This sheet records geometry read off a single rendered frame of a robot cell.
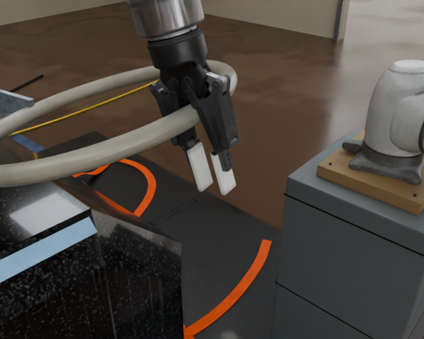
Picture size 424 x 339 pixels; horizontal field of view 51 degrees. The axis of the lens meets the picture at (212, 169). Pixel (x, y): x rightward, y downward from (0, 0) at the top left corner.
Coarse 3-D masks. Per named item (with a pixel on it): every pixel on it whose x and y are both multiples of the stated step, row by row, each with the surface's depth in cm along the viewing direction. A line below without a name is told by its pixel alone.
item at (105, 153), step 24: (144, 72) 96; (216, 72) 80; (72, 96) 96; (0, 120) 86; (24, 120) 90; (168, 120) 59; (192, 120) 61; (96, 144) 57; (120, 144) 56; (144, 144) 57; (0, 168) 58; (24, 168) 57; (48, 168) 56; (72, 168) 56
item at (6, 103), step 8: (0, 96) 93; (8, 96) 92; (16, 96) 92; (24, 96) 92; (0, 104) 95; (8, 104) 94; (16, 104) 93; (24, 104) 92; (32, 104) 92; (0, 112) 94; (8, 112) 95; (32, 120) 93; (16, 128) 89
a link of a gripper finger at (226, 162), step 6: (234, 138) 61; (234, 144) 61; (222, 150) 62; (228, 150) 63; (222, 156) 63; (228, 156) 63; (222, 162) 64; (228, 162) 63; (222, 168) 64; (228, 168) 64
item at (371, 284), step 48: (336, 144) 138; (288, 192) 124; (336, 192) 115; (288, 240) 132; (336, 240) 120; (384, 240) 109; (288, 288) 140; (336, 288) 126; (384, 288) 115; (288, 336) 150; (336, 336) 134; (384, 336) 122
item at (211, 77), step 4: (208, 72) 58; (208, 76) 58; (212, 76) 57; (216, 76) 58; (220, 76) 58; (208, 80) 58; (212, 80) 58; (224, 80) 57; (224, 84) 57; (224, 88) 58
